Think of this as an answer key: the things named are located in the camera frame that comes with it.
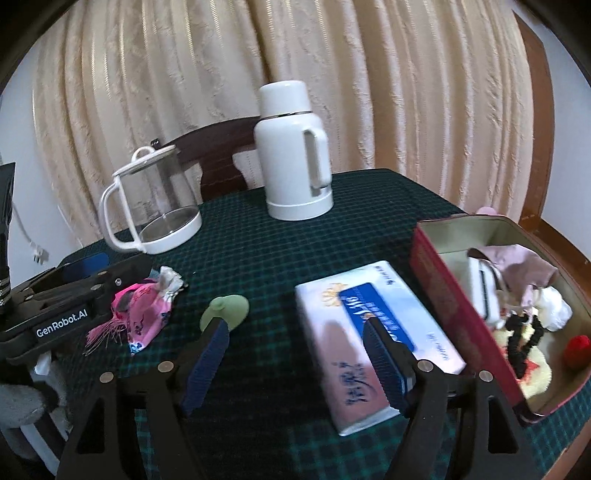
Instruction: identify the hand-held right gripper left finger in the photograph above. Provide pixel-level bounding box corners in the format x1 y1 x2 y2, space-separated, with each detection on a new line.
58 318 230 480

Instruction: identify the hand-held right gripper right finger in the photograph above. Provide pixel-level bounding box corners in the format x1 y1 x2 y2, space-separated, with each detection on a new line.
362 316 550 480

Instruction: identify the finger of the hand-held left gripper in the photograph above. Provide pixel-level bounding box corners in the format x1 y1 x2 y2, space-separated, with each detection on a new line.
9 251 112 301
28 256 155 306

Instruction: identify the pink patterned cloth pouch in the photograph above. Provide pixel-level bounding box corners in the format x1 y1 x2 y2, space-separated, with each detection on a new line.
85 282 174 356

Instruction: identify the tissue pack with blue label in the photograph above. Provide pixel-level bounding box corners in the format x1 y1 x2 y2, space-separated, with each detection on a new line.
294 260 467 437

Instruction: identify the red box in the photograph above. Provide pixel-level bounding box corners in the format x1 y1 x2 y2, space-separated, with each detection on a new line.
410 217 591 425

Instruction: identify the white sponge block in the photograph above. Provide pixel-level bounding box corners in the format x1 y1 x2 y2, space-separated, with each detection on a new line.
466 256 502 324

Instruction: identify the black scrunchie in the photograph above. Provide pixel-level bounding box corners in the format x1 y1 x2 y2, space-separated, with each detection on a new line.
503 308 544 377

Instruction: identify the pale yellow towel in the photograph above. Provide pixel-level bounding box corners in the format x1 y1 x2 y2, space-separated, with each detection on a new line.
494 314 555 398

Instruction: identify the mauve pink cloth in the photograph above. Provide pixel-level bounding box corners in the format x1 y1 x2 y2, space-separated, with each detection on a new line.
467 244 559 310

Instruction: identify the white plastic bag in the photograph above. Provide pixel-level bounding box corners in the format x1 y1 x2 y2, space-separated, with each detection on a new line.
538 286 573 330

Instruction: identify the red fuzzy ball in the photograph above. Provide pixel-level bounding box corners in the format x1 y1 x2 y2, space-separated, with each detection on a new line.
566 336 591 369

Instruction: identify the green silicone lid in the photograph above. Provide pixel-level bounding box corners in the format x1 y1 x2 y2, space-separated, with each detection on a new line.
199 294 250 332

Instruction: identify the black pole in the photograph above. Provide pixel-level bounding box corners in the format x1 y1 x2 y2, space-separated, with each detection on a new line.
0 161 17 317

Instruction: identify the dark wooden chair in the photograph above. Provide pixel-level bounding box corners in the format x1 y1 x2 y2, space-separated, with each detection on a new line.
154 115 264 204

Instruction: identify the white thermos jug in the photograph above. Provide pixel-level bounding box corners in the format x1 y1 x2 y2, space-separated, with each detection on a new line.
253 80 334 221

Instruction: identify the beige patterned curtain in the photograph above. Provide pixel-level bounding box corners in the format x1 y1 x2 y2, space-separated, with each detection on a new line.
32 0 536 250

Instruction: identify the white power plug with cable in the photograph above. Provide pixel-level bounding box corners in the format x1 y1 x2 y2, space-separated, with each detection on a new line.
11 203 51 265

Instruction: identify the glass kettle with white handle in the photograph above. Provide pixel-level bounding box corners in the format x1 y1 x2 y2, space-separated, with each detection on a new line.
99 144 203 254

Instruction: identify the brown wooden door frame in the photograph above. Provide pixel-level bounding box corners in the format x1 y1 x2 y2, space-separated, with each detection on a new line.
512 10 591 259

